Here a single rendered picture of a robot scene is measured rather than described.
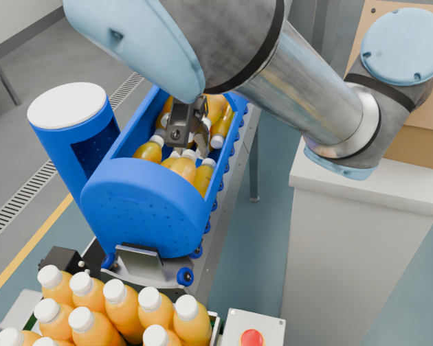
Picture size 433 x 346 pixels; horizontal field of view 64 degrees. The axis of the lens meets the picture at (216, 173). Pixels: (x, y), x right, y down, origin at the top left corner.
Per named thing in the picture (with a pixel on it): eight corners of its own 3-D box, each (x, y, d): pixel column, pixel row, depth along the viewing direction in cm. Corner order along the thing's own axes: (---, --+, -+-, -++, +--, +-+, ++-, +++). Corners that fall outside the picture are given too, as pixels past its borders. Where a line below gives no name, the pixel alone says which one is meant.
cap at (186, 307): (185, 295, 66) (183, 290, 65) (201, 305, 64) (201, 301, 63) (172, 313, 64) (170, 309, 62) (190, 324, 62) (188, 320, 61)
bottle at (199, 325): (194, 321, 81) (183, 283, 67) (220, 338, 78) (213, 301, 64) (176, 349, 77) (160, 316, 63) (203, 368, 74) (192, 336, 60)
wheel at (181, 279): (184, 263, 82) (179, 264, 83) (178, 280, 79) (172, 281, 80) (197, 272, 84) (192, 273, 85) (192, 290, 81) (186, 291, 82)
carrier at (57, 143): (97, 263, 180) (151, 264, 177) (12, 131, 118) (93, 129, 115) (112, 219, 200) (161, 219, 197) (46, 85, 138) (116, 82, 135)
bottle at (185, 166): (151, 202, 73) (179, 144, 85) (143, 217, 78) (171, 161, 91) (181, 217, 74) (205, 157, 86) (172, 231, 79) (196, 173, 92)
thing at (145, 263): (170, 274, 87) (159, 246, 78) (166, 283, 85) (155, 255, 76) (132, 266, 89) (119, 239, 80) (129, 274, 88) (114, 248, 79)
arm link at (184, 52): (423, 115, 57) (214, -240, 16) (372, 193, 60) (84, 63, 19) (358, 91, 65) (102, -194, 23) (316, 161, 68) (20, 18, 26)
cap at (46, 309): (36, 309, 66) (31, 305, 65) (56, 298, 68) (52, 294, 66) (40, 327, 64) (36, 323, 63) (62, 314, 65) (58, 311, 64)
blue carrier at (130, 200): (264, 77, 143) (266, 5, 122) (206, 268, 85) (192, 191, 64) (197, 73, 149) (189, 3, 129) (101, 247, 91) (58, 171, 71)
